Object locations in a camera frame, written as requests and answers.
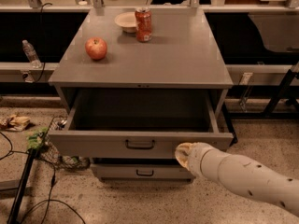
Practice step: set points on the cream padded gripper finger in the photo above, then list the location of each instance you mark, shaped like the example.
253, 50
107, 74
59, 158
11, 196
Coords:
182, 154

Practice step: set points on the grey top drawer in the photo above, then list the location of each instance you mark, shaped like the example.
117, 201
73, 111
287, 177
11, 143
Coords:
101, 120

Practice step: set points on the grey drawer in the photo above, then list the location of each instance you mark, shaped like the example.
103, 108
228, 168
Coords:
101, 120
152, 169

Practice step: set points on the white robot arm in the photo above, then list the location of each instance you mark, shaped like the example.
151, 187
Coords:
240, 174

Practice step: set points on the grey lower drawer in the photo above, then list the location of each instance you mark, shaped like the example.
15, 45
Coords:
152, 169

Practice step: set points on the grey metal drawer cabinet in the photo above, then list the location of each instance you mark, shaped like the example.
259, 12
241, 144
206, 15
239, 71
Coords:
182, 55

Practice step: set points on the black right table leg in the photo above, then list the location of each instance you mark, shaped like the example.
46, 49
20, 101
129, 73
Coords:
229, 124

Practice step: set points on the red apple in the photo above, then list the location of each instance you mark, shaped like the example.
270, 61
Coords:
96, 48

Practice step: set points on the red soda can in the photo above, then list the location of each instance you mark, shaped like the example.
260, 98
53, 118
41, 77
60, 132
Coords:
143, 24

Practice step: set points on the white paper bowl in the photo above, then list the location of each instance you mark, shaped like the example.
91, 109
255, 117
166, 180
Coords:
126, 21

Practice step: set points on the green crumpled bag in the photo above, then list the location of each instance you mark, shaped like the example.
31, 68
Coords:
35, 139

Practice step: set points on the black metal stand leg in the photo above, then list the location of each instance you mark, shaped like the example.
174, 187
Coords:
12, 218

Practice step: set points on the crumpled snack wrapper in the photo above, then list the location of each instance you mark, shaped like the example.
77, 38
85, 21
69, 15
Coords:
14, 123

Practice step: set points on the clear plastic water bottle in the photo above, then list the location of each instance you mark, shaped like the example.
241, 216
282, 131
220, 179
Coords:
31, 54

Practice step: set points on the black lower drawer handle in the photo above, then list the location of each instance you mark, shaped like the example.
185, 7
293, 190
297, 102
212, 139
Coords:
144, 173

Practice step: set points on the black drawer handle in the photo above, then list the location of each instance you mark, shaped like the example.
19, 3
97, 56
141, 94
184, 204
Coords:
140, 145
144, 173

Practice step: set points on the black top drawer handle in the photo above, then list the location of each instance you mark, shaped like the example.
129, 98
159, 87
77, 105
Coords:
140, 145

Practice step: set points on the wire mesh basket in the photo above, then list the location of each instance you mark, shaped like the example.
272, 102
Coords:
49, 151

